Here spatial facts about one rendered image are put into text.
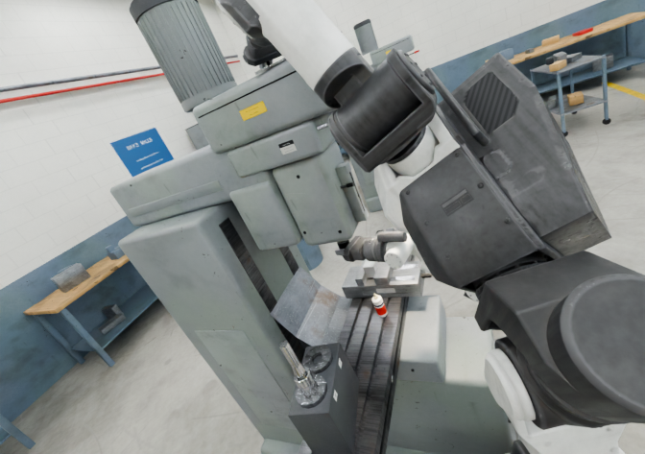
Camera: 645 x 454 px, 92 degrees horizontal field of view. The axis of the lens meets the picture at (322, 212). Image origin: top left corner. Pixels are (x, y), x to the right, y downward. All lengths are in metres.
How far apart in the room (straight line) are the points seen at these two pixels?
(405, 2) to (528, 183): 7.07
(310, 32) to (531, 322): 0.45
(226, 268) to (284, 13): 0.90
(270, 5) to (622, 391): 0.56
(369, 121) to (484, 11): 7.00
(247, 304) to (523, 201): 1.03
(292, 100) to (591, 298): 0.74
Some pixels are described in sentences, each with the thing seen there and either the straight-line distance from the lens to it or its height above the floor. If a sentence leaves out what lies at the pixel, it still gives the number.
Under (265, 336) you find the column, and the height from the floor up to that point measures 1.01.
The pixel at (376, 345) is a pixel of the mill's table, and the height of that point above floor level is 0.90.
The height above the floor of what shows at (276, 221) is 1.45.
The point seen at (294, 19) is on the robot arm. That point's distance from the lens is 0.52.
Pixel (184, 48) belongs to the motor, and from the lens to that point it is 1.12.
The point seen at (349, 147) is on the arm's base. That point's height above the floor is 1.70.
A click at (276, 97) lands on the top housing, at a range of 0.91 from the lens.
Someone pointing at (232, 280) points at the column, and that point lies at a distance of 1.23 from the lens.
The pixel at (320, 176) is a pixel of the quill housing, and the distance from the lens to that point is 0.96.
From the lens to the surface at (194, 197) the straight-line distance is 1.26.
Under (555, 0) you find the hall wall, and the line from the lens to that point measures 7.61.
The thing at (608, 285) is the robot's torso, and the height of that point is 1.56.
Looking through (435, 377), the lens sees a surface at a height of 0.74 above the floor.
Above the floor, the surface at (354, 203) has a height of 1.41.
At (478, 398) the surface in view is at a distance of 1.42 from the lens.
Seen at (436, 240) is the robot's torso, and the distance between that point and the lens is 0.51.
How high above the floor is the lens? 1.81
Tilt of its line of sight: 21 degrees down
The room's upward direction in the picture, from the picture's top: 24 degrees counter-clockwise
